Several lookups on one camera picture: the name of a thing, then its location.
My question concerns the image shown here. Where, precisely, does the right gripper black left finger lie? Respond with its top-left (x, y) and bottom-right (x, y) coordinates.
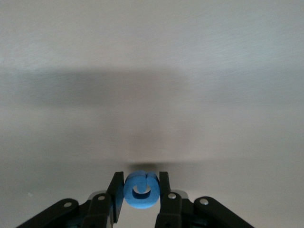
top-left (16, 171), bottom-right (125, 228)

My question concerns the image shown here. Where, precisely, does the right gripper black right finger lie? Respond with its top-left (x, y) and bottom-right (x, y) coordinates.
top-left (155, 171), bottom-right (256, 228)

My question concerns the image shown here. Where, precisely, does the blue letter C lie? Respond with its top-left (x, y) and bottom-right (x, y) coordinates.
top-left (123, 169), bottom-right (160, 210)

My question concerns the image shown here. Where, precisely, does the brown table cover sheet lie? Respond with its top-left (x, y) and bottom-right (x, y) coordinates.
top-left (0, 0), bottom-right (304, 228)

